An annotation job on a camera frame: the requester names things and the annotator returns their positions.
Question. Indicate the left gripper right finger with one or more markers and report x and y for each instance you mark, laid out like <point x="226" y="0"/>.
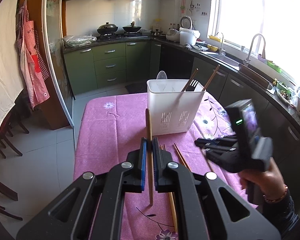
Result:
<point x="207" y="207"/>

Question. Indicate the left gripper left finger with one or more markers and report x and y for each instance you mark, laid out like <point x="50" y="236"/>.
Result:
<point x="92" y="206"/>

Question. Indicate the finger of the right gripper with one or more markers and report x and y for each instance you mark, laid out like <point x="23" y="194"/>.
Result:
<point x="223" y="141"/>
<point x="218" y="149"/>

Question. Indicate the wooden chopstick group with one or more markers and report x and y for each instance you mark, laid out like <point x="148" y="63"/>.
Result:
<point x="180" y="156"/>
<point x="173" y="211"/>
<point x="190" y="80"/>
<point x="211" y="78"/>

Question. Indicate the black plastic fork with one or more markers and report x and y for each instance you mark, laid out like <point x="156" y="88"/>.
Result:
<point x="192" y="85"/>

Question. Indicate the clear plastic spoon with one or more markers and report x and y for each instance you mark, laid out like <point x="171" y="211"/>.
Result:
<point x="162" y="76"/>

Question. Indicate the chrome kitchen faucet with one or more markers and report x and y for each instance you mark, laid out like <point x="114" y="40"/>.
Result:
<point x="255" y="47"/>

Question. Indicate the green lower kitchen cabinets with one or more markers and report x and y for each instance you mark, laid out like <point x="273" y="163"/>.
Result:
<point x="111" y="64"/>

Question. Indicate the person's right hand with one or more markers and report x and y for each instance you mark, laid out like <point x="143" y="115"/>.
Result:
<point x="270" y="182"/>

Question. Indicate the white plastic utensil holder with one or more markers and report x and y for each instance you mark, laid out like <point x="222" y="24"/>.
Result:
<point x="171" y="110"/>

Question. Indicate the black cabinets under sink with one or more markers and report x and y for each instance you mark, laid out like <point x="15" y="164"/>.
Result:
<point x="277" y="120"/>

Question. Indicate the dark floor mat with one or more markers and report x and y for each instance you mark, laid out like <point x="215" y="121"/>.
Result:
<point x="136" y="88"/>

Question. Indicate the purple floral tablecloth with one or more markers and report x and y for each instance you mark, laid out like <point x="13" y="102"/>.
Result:
<point x="113" y="126"/>

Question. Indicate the stainless steel sink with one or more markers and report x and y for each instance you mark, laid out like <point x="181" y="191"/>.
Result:
<point x="224" y="59"/>

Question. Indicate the small chrome faucet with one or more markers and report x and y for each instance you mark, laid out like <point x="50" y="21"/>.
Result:
<point x="221" y="49"/>

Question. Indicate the yellow bowl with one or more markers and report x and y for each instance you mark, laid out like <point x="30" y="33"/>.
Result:
<point x="212" y="48"/>

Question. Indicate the white plastic container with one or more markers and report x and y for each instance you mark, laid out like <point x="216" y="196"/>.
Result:
<point x="188" y="36"/>

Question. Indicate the white rice cooker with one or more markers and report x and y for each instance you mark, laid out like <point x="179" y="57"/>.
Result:
<point x="173" y="35"/>

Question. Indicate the dark wooden chair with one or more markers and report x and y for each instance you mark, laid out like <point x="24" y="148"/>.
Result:
<point x="5" y="128"/>

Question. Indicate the black wok with lid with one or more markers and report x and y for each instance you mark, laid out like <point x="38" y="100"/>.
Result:
<point x="107" y="28"/>

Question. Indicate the red checkered apron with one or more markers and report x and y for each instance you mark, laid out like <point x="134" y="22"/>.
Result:
<point x="32" y="66"/>

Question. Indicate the white hanging cloth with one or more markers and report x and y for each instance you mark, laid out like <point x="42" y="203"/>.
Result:
<point x="11" y="80"/>

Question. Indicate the plastic bag on counter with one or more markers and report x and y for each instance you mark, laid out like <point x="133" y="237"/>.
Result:
<point x="72" y="41"/>

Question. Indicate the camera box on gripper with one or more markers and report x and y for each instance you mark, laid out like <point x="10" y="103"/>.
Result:
<point x="244" y="123"/>

